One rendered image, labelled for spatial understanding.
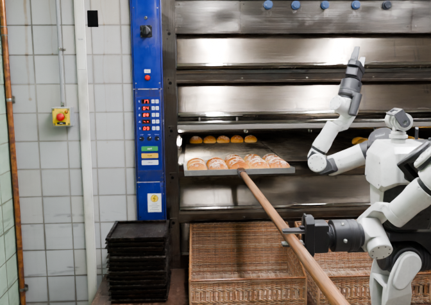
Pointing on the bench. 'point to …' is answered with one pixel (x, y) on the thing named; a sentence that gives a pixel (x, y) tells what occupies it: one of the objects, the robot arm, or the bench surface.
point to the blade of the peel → (236, 171)
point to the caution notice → (154, 202)
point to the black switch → (145, 31)
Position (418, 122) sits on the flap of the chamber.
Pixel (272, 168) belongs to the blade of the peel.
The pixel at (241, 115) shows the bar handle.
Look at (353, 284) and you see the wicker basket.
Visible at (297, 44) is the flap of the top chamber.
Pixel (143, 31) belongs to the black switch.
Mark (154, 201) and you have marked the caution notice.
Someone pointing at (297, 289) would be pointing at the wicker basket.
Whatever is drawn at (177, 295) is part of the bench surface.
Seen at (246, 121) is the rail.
